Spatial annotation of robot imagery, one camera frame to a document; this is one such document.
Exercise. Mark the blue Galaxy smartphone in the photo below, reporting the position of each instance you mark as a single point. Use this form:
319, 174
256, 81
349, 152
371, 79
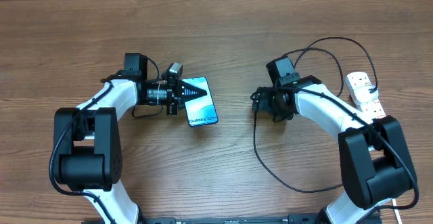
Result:
200, 111

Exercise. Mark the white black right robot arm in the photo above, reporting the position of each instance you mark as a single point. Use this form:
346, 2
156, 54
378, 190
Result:
375, 162

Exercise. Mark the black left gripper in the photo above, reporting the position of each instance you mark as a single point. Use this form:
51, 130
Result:
184, 92

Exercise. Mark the white charger plug adapter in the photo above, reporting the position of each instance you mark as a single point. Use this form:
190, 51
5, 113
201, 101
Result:
364, 94

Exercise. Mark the white power strip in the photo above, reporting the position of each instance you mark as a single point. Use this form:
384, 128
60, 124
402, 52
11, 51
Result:
374, 108

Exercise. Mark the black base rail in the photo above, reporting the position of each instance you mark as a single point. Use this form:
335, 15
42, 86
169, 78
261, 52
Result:
233, 220

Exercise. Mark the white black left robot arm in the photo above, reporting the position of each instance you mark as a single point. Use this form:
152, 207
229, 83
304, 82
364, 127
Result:
86, 159

